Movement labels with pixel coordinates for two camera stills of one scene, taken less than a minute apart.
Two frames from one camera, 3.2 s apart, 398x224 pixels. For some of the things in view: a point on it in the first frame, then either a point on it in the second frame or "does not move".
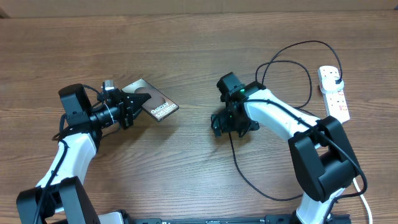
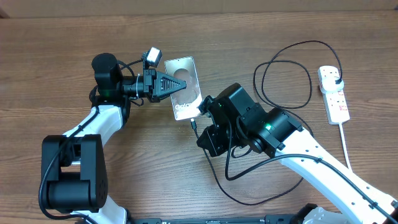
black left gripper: x=129 y=108 to x=150 y=75
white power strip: x=335 y=101 does not move
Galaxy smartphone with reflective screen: x=158 y=106 to x=185 y=102
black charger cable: x=268 y=64 to x=225 y=188
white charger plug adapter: x=331 y=84 does not move
